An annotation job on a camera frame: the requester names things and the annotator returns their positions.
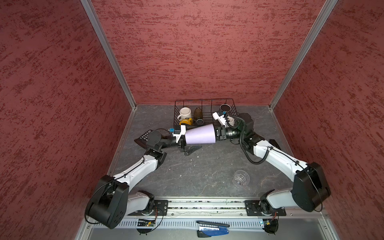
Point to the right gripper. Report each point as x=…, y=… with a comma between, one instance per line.
x=221, y=131

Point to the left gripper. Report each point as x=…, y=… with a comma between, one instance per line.
x=188, y=150

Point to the lavender cup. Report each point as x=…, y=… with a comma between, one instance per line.
x=201, y=135

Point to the tall white faceted mug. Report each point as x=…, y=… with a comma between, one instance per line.
x=231, y=121

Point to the white cup teal outside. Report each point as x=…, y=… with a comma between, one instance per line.
x=200, y=122

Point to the black mug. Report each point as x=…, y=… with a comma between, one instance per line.
x=225, y=108

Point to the yellow mug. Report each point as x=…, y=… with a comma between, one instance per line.
x=188, y=121

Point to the white mug red inside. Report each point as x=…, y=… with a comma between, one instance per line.
x=184, y=113

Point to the clear glass cup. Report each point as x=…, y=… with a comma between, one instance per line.
x=241, y=178

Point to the olive green glass cup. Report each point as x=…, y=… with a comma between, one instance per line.
x=198, y=114

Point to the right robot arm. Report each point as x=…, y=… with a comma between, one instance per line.
x=310, y=187

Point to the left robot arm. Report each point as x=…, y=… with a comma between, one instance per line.
x=112, y=199

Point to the black calculator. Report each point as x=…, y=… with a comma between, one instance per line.
x=143, y=139

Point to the blue black stapler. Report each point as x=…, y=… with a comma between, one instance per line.
x=211, y=229

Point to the left circuit board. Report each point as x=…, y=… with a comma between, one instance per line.
x=146, y=223

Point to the circuit board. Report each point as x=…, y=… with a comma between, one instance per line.
x=146, y=223
x=271, y=227

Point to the right circuit board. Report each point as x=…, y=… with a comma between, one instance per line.
x=271, y=227

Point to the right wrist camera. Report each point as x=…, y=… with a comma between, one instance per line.
x=220, y=117

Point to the black wire dish rack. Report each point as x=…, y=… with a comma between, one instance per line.
x=208, y=106

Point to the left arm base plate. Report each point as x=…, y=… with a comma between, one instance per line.
x=156, y=207

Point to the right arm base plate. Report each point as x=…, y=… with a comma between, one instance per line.
x=255, y=207

